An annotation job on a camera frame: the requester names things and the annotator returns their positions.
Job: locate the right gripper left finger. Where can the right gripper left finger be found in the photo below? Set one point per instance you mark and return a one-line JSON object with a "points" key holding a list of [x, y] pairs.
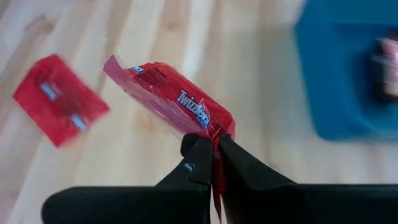
{"points": [[140, 205]]}

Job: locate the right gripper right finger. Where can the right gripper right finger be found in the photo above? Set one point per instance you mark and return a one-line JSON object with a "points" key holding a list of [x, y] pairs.
{"points": [[295, 205]]}

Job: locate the red Twizzlers candy pack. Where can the red Twizzlers candy pack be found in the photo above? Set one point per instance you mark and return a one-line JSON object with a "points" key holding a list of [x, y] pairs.
{"points": [[59, 99], [174, 93]]}

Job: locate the brown Snickers candy bar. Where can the brown Snickers candy bar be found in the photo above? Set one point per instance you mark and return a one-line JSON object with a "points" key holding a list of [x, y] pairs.
{"points": [[388, 68]]}

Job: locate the blue plastic bin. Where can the blue plastic bin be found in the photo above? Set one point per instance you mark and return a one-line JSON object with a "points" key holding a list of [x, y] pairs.
{"points": [[335, 77]]}

